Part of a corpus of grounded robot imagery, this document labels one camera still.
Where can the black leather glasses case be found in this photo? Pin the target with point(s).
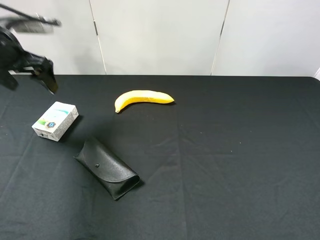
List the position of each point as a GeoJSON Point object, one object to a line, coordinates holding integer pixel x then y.
{"type": "Point", "coordinates": [111, 171]}

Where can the yellow banana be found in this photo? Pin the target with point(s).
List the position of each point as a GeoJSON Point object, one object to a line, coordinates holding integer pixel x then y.
{"type": "Point", "coordinates": [141, 96]}

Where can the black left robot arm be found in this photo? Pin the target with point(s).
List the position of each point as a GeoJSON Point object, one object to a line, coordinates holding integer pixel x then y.
{"type": "Point", "coordinates": [7, 38]}

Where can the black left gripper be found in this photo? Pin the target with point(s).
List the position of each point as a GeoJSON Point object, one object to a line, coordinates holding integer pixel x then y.
{"type": "Point", "coordinates": [17, 59]}

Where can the black tablecloth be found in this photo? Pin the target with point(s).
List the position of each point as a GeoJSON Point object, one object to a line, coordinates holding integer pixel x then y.
{"type": "Point", "coordinates": [232, 158]}

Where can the white blue milk carton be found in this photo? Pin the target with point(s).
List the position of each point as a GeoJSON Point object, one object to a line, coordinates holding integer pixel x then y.
{"type": "Point", "coordinates": [55, 121]}

